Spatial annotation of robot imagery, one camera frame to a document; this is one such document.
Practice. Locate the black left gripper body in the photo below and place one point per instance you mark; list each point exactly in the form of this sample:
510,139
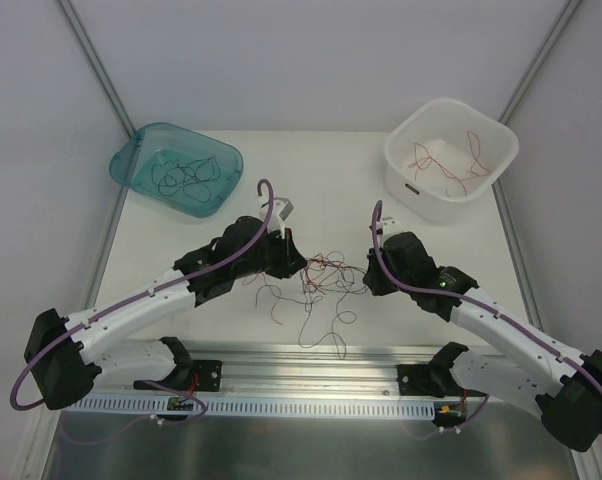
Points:
285,256

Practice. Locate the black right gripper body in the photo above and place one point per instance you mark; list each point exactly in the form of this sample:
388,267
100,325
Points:
379,273

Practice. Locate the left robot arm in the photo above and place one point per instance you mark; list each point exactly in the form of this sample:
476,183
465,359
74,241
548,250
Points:
99,330

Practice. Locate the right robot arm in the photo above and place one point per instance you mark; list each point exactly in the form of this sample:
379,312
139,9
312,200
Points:
558,384

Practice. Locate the white plastic basket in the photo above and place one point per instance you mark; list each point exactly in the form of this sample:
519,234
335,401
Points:
444,157

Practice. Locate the teal transparent plastic tray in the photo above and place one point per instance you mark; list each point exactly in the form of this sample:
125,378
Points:
187,171

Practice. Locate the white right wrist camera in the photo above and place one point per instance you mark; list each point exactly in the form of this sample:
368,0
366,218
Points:
386,227

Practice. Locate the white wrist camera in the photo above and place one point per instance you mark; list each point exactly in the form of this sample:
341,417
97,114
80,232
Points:
282,208
386,227

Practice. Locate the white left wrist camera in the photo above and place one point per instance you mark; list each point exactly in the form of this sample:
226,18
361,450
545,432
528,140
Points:
282,208

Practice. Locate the aluminium frame rail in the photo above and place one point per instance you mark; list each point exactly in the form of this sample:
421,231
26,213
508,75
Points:
281,371

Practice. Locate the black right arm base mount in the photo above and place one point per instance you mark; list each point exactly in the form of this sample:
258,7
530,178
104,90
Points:
433,378

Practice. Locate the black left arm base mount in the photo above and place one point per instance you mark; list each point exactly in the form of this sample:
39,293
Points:
184,373

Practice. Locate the white slotted cable duct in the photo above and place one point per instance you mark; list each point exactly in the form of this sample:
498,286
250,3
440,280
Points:
172,405

